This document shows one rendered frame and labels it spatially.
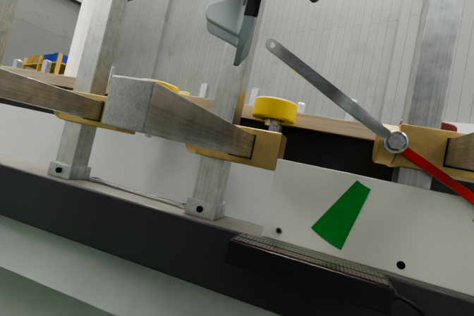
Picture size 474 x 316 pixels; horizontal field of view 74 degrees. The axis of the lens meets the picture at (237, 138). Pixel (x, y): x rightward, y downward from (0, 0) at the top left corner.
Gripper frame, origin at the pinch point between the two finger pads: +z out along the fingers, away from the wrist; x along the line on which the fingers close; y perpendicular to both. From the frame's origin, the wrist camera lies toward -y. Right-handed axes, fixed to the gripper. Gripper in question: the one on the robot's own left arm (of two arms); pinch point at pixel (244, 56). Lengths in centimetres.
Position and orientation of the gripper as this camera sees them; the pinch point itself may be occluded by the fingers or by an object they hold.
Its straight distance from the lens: 38.5
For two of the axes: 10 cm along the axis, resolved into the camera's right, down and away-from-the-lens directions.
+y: -9.8, -2.1, -0.5
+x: 0.6, -0.5, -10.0
